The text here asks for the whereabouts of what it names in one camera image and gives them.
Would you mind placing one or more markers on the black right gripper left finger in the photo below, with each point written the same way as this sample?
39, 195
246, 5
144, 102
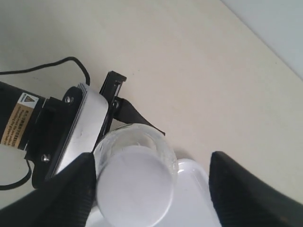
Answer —
63, 201

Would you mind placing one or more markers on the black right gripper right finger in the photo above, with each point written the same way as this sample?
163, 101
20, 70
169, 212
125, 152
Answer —
240, 199

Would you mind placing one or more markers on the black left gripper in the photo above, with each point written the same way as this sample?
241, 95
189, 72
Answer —
57, 116

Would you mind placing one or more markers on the clear Gatorade plastic bottle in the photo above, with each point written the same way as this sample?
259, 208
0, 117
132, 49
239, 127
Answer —
136, 135

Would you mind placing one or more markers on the white bottle cap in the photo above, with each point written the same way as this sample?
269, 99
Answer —
134, 188

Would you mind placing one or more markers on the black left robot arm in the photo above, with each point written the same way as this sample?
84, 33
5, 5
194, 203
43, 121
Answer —
19, 110

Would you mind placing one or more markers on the white rectangular plastic tray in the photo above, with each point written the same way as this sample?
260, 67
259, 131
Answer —
191, 205

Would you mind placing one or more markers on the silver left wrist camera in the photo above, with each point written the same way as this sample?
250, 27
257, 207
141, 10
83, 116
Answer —
85, 128

